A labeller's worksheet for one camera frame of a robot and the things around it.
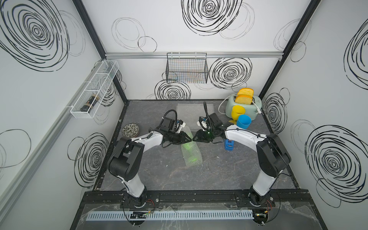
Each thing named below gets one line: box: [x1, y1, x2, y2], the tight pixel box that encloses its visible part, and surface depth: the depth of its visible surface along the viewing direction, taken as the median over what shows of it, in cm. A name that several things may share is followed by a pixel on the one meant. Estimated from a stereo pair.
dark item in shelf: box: [80, 94, 100, 114], surface depth 68 cm
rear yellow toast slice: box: [237, 87, 255, 96], surface depth 98 cm
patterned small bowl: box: [121, 123, 140, 138], surface depth 101 cm
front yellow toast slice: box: [234, 93, 254, 105], surface depth 98 cm
